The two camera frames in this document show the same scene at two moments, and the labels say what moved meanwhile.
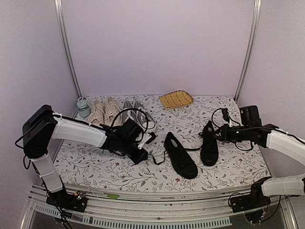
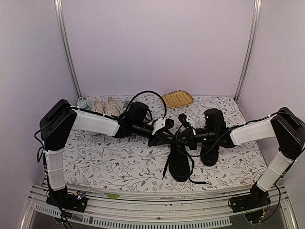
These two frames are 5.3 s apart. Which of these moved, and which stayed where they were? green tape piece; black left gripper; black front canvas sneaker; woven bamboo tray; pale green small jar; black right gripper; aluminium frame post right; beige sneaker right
Moved: black right gripper; black front canvas sneaker; black left gripper
Stayed: beige sneaker right; aluminium frame post right; green tape piece; woven bamboo tray; pale green small jar
